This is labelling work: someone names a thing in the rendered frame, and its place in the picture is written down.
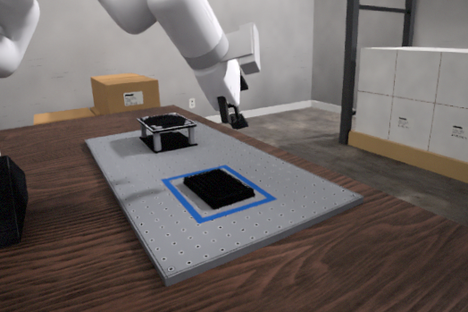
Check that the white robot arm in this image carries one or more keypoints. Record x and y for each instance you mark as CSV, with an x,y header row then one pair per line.
x,y
190,24

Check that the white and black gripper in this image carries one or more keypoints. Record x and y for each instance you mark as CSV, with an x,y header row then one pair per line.
x,y
220,84

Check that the blue tape square outline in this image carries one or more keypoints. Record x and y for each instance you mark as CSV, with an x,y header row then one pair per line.
x,y
196,215

